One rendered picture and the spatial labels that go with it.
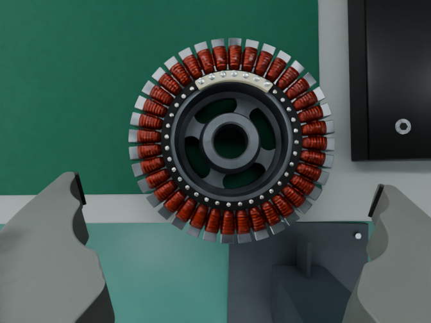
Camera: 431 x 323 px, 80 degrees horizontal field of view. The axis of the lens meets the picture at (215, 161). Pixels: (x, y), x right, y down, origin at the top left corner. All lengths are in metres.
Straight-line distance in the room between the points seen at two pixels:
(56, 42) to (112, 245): 0.87
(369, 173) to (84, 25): 0.22
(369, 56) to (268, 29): 0.07
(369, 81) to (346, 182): 0.07
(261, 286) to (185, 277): 0.27
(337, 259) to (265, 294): 0.28
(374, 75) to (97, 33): 0.18
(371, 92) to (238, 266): 0.85
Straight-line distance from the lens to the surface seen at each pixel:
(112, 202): 0.19
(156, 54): 0.19
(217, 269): 0.99
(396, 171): 0.21
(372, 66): 0.19
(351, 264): 1.07
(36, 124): 0.21
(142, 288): 1.05
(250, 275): 0.99
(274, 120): 0.16
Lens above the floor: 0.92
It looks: 88 degrees down
